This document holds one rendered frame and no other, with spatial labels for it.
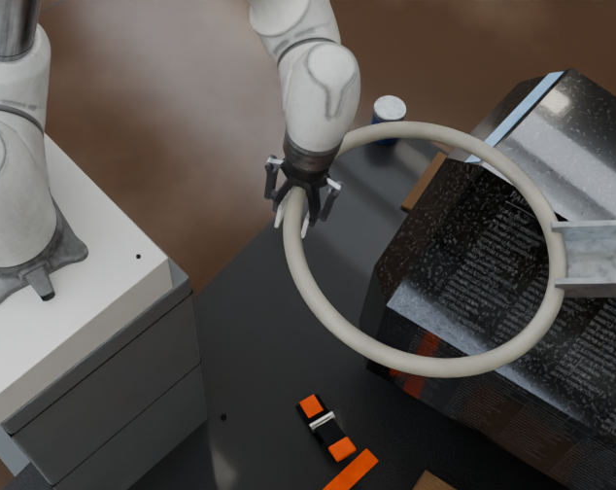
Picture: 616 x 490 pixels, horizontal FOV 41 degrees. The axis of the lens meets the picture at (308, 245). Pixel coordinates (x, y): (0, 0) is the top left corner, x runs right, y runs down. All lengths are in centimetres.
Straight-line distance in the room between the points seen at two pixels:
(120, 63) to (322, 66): 182
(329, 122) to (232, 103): 160
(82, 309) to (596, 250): 87
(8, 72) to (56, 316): 39
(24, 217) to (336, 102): 48
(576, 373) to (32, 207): 103
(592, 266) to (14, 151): 94
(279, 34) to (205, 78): 161
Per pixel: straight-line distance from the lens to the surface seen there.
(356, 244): 245
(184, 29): 299
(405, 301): 169
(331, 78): 113
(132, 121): 274
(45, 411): 150
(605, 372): 165
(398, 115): 259
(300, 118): 118
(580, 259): 148
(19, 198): 124
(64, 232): 141
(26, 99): 133
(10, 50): 128
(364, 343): 126
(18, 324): 139
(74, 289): 139
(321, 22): 125
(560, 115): 176
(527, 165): 165
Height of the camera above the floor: 212
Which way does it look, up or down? 59 degrees down
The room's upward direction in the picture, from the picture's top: 7 degrees clockwise
